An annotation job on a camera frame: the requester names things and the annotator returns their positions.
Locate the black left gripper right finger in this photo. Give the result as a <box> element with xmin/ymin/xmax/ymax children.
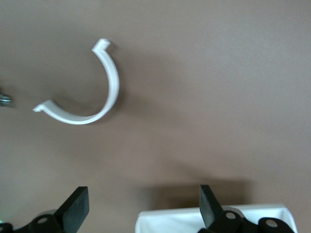
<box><xmin>198</xmin><ymin>184</ymin><xmax>296</xmax><ymax>233</ymax></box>

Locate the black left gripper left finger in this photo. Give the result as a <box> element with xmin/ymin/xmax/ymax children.
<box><xmin>14</xmin><ymin>186</ymin><xmax>90</xmax><ymax>233</ymax></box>

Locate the white plastic tray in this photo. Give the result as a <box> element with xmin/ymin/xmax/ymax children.
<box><xmin>135</xmin><ymin>203</ymin><xmax>297</xmax><ymax>233</ymax></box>

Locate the white curved plastic clip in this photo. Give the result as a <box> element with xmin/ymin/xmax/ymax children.
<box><xmin>33</xmin><ymin>38</ymin><xmax>121</xmax><ymax>126</ymax></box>

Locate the small metal toggle switch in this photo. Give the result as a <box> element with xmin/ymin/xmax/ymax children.
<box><xmin>0</xmin><ymin>86</ymin><xmax>12</xmax><ymax>107</ymax></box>

